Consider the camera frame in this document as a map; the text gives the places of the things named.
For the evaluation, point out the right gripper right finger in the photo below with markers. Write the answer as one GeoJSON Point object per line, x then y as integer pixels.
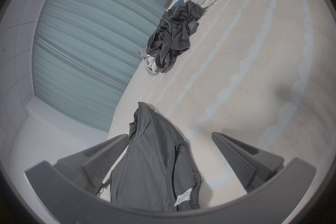
{"type": "Point", "coordinates": [249, 165]}

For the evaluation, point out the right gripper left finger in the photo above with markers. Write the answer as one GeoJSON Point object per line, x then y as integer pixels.
{"type": "Point", "coordinates": [89, 165]}

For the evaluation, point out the black T-shirt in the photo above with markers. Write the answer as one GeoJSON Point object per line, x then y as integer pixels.
{"type": "Point", "coordinates": [152, 165]}

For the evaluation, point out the bed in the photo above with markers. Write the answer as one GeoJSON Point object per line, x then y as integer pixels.
{"type": "Point", "coordinates": [262, 60]}

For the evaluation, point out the pile of clothes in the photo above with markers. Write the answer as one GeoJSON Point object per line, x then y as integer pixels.
{"type": "Point", "coordinates": [170, 39]}

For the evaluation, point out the blue-green curtain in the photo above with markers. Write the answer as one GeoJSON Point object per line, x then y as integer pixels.
{"type": "Point", "coordinates": [105, 13]}
{"type": "Point", "coordinates": [73, 86]}

